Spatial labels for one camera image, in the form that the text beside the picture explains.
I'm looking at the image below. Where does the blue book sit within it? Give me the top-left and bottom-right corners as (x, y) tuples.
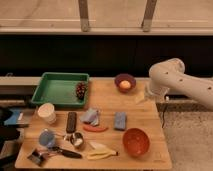
(4, 109), (29, 126)

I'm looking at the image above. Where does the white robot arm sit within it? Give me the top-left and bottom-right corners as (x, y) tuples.
(135, 58), (213, 110)

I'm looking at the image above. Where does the white paper cup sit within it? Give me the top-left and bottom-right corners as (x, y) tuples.
(37, 103), (56, 124)

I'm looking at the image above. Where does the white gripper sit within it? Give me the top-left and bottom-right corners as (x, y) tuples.
(135, 81), (162, 104)

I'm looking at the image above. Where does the purple bowl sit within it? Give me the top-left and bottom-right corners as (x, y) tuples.
(114, 73), (136, 93)

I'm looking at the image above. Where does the yellow banana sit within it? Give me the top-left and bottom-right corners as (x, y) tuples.
(87, 142), (118, 160)

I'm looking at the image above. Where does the orange round fruit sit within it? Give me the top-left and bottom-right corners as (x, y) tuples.
(119, 80), (131, 89)

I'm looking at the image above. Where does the metal measuring cup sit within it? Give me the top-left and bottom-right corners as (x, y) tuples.
(64, 132), (84, 148)

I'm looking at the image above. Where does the red flat spatula piece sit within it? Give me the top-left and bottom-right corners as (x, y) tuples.
(83, 125), (108, 132)

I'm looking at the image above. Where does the dark red grape bunch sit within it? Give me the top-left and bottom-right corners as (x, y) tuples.
(76, 82), (87, 100)

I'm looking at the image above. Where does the black handled tool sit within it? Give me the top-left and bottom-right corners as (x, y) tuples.
(49, 146), (82, 159)

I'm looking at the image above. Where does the crumpled blue grey cloth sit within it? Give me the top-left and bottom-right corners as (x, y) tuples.
(80, 108), (99, 126)

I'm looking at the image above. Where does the green plastic tray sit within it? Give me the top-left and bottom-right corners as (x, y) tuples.
(31, 72), (89, 108)

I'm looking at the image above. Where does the orange red bowl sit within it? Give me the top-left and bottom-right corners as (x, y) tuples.
(122, 128), (150, 157)

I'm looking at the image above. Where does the blue sponge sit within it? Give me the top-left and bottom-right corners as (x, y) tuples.
(114, 112), (127, 130)

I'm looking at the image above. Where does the wooden board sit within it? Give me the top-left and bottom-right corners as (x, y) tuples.
(15, 78), (172, 170)

